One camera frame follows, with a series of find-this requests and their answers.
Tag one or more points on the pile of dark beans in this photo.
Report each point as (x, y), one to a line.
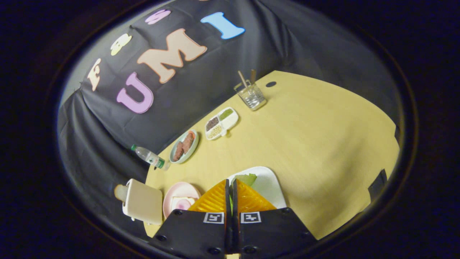
(212, 123)

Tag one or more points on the white divided dish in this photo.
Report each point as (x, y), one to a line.
(231, 120)

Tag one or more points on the black backdrop cloth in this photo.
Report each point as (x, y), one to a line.
(215, 72)

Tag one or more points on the pile of yellow beans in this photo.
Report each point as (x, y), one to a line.
(215, 132)

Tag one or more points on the white square plate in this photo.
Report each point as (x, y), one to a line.
(269, 187)

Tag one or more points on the black chair back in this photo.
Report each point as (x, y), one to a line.
(377, 185)

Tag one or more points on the white toaster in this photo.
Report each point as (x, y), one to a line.
(143, 203)

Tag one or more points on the clear plastic water bottle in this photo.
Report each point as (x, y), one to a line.
(149, 156)

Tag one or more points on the brown meat piece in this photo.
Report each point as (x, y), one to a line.
(188, 142)
(178, 151)

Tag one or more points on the green lettuce leaf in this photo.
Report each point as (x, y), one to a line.
(248, 178)

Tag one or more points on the light blue round plate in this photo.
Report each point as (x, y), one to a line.
(195, 145)

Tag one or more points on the pile of green beans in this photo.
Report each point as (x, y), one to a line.
(226, 114)

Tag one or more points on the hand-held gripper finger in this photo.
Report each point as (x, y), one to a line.
(228, 230)
(235, 230)

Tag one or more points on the square glass cup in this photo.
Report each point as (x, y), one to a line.
(253, 99)

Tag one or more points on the pink round plate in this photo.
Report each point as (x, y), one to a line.
(172, 194)

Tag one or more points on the white bread slice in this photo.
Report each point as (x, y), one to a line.
(120, 192)

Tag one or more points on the thin wooden stick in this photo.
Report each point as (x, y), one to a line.
(242, 79)

